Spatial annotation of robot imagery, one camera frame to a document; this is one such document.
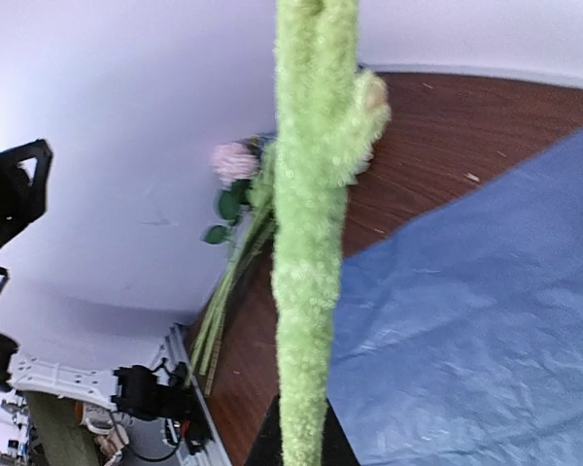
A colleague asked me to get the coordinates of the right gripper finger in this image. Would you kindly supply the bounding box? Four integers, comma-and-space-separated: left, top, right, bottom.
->
0, 139, 53, 249

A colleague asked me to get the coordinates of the blue wrapping paper sheet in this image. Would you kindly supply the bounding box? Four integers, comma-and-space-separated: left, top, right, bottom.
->
328, 128, 583, 465

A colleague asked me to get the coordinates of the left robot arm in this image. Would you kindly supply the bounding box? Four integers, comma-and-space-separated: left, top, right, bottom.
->
0, 324, 213, 465

